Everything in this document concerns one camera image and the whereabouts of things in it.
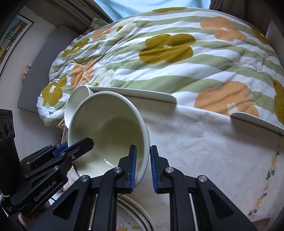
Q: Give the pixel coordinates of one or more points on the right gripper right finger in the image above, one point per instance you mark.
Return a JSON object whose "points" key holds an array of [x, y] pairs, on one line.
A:
{"points": [[195, 203]]}

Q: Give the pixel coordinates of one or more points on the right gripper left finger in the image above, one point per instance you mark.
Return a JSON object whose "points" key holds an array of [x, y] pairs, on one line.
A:
{"points": [[91, 203]]}

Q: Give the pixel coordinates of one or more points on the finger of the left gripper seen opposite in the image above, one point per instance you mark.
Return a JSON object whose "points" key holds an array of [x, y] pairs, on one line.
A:
{"points": [[73, 147]]}

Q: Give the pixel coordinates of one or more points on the white duck plate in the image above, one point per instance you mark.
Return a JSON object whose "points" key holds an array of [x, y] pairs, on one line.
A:
{"points": [[132, 216]]}

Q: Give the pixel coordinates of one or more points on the cream round bowl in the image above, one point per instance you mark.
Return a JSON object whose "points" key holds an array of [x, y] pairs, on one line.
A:
{"points": [[114, 124]]}

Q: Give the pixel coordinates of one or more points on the small white cup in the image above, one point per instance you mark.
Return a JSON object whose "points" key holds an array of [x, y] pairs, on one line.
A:
{"points": [[76, 97]]}

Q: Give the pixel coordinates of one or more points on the cream patterned tablecloth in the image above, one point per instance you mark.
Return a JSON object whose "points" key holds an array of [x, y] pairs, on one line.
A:
{"points": [[243, 160]]}

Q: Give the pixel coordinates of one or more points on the white tray edge right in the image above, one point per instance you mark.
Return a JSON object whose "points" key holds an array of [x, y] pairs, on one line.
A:
{"points": [[258, 122]]}

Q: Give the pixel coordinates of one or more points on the white tray edge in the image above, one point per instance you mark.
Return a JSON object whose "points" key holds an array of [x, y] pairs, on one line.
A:
{"points": [[258, 122], [144, 94]]}

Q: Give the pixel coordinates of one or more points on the white tray edge left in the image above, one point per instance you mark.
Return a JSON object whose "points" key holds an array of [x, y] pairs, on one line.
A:
{"points": [[144, 94]]}

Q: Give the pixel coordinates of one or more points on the brown curtain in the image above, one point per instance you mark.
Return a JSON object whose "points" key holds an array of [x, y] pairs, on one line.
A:
{"points": [[79, 15]]}

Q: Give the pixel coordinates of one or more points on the floral quilt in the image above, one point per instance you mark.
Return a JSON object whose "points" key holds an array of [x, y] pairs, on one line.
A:
{"points": [[205, 59]]}

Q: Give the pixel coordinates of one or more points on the light blue curtain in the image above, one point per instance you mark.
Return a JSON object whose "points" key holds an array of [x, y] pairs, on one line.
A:
{"points": [[119, 9]]}

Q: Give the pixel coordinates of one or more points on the framed wall picture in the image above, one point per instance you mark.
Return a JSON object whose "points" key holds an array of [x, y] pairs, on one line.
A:
{"points": [[17, 28]]}

